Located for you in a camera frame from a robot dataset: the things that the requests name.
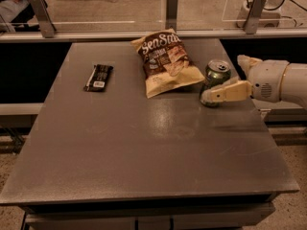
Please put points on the metal barrier bracket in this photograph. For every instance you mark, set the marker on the metal barrier bracket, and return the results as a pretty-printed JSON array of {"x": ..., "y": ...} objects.
[
  {"x": 254, "y": 15},
  {"x": 171, "y": 14},
  {"x": 45, "y": 24}
]

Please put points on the green soda can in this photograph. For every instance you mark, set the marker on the green soda can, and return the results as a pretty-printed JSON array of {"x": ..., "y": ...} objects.
[{"x": 217, "y": 72}]

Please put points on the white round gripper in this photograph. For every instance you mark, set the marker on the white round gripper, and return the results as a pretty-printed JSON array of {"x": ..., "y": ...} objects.
[{"x": 265, "y": 79}]

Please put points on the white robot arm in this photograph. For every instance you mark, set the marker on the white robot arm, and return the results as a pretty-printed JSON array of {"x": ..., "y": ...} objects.
[{"x": 294, "y": 84}]

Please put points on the black snack bar wrapper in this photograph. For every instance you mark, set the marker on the black snack bar wrapper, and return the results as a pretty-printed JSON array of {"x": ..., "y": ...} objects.
[{"x": 98, "y": 78}]

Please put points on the right metal barrier bracket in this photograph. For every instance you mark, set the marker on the right metal barrier bracket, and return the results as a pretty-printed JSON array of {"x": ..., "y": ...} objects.
[{"x": 254, "y": 15}]

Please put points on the left metal barrier bracket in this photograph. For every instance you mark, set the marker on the left metal barrier bracket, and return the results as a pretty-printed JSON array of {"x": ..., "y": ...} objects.
[{"x": 45, "y": 24}]

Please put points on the brown sea salt chip bag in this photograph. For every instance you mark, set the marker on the brown sea salt chip bag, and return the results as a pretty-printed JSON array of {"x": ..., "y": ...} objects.
[{"x": 166, "y": 63}]

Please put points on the white base with cable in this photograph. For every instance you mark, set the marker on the white base with cable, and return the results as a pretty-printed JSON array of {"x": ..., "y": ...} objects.
[{"x": 276, "y": 13}]

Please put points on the middle metal barrier bracket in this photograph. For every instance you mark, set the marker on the middle metal barrier bracket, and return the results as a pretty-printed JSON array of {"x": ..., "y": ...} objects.
[{"x": 171, "y": 14}]

